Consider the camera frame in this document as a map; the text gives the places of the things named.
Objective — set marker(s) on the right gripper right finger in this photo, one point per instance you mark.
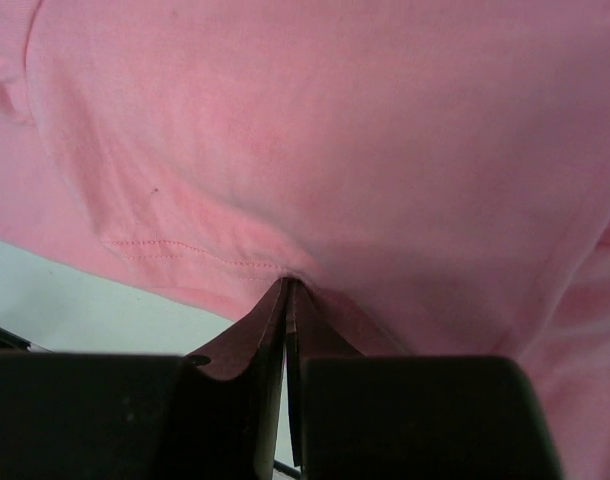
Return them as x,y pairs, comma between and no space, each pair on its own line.
369,412

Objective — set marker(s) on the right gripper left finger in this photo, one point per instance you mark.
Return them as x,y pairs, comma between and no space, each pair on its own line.
211,414

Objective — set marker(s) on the pink t shirt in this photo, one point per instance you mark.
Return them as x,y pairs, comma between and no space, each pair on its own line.
442,165

